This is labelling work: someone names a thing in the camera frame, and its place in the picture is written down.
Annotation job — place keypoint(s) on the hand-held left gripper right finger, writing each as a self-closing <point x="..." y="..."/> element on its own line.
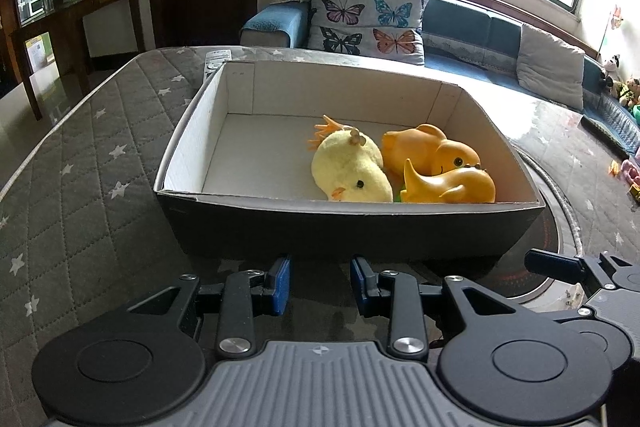
<point x="358" y="282"/>

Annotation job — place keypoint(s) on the blue sofa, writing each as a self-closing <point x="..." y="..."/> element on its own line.
<point x="465" y="37"/>

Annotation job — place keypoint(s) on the panda plush toy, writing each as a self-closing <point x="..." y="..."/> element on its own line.
<point x="611" y="68"/>

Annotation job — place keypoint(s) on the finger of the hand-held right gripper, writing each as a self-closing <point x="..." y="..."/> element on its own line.
<point x="552" y="262"/>

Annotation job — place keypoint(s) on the small orange toy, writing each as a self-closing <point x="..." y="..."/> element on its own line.
<point x="614" y="167"/>

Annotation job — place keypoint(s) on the orange rubber duck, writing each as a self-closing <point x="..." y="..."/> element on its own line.
<point x="430" y="149"/>

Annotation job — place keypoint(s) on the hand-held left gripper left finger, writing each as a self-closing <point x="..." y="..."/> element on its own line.
<point x="284" y="282"/>

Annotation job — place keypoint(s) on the white-lined cardboard box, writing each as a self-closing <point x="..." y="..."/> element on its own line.
<point x="260" y="227"/>

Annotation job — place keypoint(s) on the grey square cushion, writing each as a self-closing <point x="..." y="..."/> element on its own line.
<point x="550" y="64"/>

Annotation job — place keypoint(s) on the flower wall sticker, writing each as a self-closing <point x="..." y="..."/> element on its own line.
<point x="615" y="19"/>

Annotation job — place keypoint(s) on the large butterfly print pillow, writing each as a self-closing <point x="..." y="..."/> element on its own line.
<point x="370" y="27"/>

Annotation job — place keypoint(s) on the dark wooden console table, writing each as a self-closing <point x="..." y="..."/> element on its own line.
<point x="75" y="7"/>

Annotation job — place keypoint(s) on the green plastic bowl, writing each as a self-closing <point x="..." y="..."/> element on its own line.
<point x="636" y="111"/>

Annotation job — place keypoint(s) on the pink toy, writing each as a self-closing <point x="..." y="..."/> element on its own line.
<point x="631" y="171"/>

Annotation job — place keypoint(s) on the yellow toy car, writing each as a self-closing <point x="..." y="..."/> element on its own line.
<point x="635" y="193"/>

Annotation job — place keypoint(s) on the black flat case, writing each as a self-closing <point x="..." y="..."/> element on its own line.
<point x="605" y="134"/>

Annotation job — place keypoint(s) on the yellow plush chick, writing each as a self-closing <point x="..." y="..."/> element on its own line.
<point x="350" y="169"/>

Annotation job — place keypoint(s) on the round built-in hot plate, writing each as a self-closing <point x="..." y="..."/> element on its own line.
<point x="540" y="227"/>

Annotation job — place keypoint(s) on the orange rubber whale toy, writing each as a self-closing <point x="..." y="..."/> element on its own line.
<point x="450" y="187"/>

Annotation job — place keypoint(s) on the silver remote control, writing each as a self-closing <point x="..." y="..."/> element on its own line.
<point x="215" y="62"/>

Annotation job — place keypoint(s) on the grey star quilted table cover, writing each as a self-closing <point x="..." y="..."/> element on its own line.
<point x="90" y="187"/>

